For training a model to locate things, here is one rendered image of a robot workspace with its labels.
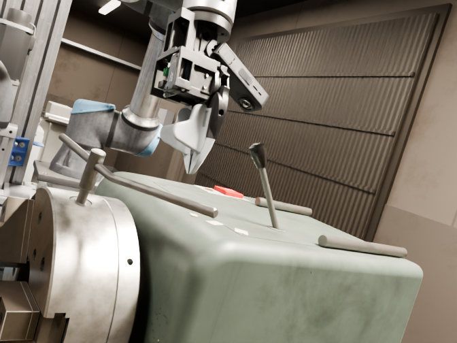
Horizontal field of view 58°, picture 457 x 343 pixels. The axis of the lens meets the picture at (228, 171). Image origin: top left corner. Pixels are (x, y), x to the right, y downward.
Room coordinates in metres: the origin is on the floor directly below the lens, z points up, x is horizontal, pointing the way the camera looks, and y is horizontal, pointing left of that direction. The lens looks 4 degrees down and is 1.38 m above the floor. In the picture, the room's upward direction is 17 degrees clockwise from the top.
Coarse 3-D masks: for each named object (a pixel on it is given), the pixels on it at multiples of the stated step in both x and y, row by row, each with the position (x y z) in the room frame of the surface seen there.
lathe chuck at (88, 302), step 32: (64, 192) 0.63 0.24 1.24; (32, 224) 0.65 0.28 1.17; (64, 224) 0.56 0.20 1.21; (96, 224) 0.59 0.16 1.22; (32, 256) 0.60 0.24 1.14; (64, 256) 0.53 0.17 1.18; (96, 256) 0.56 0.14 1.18; (32, 288) 0.56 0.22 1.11; (64, 288) 0.51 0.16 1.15; (96, 288) 0.54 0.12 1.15; (96, 320) 0.53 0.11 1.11
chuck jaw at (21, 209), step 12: (12, 204) 0.64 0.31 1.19; (24, 204) 0.66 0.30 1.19; (12, 216) 0.64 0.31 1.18; (24, 216) 0.65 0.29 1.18; (0, 228) 0.62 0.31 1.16; (12, 228) 0.63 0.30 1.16; (24, 228) 0.64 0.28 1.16; (0, 240) 0.61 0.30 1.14; (12, 240) 0.62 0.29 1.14; (24, 240) 0.63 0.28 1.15; (0, 252) 0.60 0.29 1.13; (12, 252) 0.62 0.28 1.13; (24, 252) 0.63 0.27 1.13; (0, 264) 0.62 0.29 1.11; (12, 264) 0.62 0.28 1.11; (24, 264) 0.64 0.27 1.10
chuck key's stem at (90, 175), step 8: (96, 152) 0.60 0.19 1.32; (104, 152) 0.61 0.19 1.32; (88, 160) 0.60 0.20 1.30; (96, 160) 0.60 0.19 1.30; (88, 168) 0.60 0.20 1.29; (88, 176) 0.60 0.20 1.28; (96, 176) 0.61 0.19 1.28; (80, 184) 0.61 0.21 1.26; (88, 184) 0.61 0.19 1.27; (80, 192) 0.61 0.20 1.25; (88, 192) 0.62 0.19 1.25; (80, 200) 0.61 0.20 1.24
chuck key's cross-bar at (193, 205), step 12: (72, 144) 0.64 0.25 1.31; (84, 156) 0.62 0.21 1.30; (96, 168) 0.60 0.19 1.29; (120, 180) 0.57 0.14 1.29; (132, 180) 0.56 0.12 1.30; (144, 192) 0.54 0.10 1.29; (156, 192) 0.53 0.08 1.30; (168, 192) 0.52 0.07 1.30; (180, 204) 0.50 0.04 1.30; (192, 204) 0.49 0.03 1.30; (204, 204) 0.49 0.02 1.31
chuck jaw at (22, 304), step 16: (0, 288) 0.55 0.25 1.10; (16, 288) 0.56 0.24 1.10; (0, 304) 0.52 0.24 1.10; (16, 304) 0.51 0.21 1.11; (32, 304) 0.52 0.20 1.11; (0, 320) 0.51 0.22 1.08; (16, 320) 0.50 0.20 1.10; (32, 320) 0.51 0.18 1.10; (48, 320) 0.50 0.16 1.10; (64, 320) 0.52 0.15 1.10; (0, 336) 0.49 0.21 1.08; (16, 336) 0.50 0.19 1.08; (32, 336) 0.51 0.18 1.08; (48, 336) 0.51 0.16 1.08
